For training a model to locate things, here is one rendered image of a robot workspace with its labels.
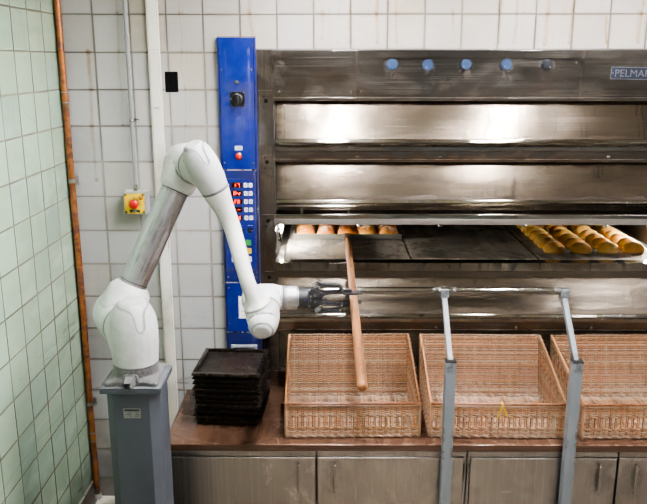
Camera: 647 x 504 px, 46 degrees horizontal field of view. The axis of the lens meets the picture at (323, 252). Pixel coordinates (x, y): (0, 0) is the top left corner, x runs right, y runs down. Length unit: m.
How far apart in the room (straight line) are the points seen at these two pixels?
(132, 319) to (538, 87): 1.93
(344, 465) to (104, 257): 1.40
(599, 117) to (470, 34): 0.66
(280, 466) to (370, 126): 1.46
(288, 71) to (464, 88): 0.75
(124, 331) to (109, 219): 0.99
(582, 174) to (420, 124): 0.75
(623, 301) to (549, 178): 0.67
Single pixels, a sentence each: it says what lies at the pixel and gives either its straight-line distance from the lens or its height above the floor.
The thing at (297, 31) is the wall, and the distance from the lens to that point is 3.29.
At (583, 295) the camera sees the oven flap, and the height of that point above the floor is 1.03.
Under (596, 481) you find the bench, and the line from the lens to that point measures 3.38.
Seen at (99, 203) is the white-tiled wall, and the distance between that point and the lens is 3.50.
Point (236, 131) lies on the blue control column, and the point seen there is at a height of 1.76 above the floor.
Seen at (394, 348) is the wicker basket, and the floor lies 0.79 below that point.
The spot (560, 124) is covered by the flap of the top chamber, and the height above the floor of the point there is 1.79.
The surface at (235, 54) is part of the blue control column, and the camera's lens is 3.28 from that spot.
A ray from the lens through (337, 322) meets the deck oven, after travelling 3.49.
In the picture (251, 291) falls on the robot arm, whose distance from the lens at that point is 2.68.
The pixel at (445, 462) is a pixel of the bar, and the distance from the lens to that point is 3.13.
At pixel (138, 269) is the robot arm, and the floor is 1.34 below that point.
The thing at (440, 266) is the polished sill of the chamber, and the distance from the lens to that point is 3.45.
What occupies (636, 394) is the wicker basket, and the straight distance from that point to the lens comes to 3.78.
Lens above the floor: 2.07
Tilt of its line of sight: 14 degrees down
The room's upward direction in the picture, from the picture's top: straight up
